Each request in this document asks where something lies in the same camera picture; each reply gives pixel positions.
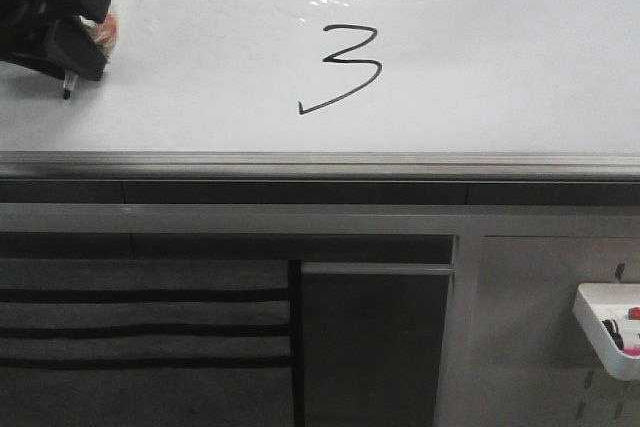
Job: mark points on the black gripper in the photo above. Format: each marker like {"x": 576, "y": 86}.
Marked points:
{"x": 36, "y": 35}

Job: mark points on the white taped whiteboard marker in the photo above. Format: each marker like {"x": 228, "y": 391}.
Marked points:
{"x": 104, "y": 35}

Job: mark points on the grey fabric pocket organizer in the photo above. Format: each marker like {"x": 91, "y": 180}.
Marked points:
{"x": 151, "y": 343}

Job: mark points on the dark grey panel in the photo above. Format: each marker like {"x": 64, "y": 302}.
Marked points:
{"x": 372, "y": 344}

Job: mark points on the white plastic marker tray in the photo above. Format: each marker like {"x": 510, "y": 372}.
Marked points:
{"x": 596, "y": 302}

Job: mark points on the black capped marker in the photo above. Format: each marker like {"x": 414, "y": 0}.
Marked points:
{"x": 621, "y": 330}

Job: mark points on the red capped marker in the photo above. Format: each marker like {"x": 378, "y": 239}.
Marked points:
{"x": 630, "y": 314}

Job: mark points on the pink marker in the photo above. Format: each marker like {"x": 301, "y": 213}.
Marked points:
{"x": 631, "y": 348}

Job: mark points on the white whiteboard with aluminium frame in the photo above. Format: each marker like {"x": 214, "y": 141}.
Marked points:
{"x": 394, "y": 89}

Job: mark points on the grey whiteboard stand frame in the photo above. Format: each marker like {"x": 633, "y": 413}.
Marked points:
{"x": 513, "y": 353}

